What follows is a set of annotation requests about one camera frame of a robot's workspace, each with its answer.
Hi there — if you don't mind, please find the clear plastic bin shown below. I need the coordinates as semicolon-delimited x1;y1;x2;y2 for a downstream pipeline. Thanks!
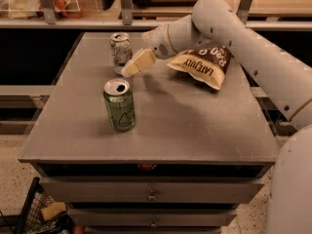
0;0;83;19

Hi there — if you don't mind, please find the black wire basket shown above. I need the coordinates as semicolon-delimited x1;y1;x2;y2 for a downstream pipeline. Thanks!
14;177;74;234

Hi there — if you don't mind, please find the grey metal shelf rail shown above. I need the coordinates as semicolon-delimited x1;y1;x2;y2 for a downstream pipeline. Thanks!
0;18;312;32

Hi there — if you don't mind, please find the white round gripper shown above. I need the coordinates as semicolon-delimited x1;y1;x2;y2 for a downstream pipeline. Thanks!
121;23;177;77

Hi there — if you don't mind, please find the white green 7up can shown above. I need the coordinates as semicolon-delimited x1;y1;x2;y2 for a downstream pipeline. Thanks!
110;32;133;74

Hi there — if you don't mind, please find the upper grey drawer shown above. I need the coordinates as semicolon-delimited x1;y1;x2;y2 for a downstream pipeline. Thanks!
41;177;264;204

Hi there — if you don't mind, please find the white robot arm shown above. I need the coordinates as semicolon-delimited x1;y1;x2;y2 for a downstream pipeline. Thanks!
122;0;312;234

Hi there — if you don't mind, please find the grey drawer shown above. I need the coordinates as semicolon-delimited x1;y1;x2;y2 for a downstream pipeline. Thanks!
69;209;236;227
41;177;264;204

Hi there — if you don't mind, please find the yellow sponge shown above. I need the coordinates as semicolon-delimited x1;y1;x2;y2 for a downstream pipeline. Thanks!
41;202;66;221

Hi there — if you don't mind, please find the brown cream chip bag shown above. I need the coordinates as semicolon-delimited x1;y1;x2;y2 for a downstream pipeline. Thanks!
168;43;231;91

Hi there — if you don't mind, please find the lower grey drawer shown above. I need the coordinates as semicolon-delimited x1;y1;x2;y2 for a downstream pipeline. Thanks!
69;209;236;227

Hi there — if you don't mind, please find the grey drawer cabinet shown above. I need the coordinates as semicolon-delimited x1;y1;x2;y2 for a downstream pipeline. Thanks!
20;33;279;234

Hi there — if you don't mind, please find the green soda can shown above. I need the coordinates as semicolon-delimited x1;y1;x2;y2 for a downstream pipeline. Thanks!
103;78;135;132

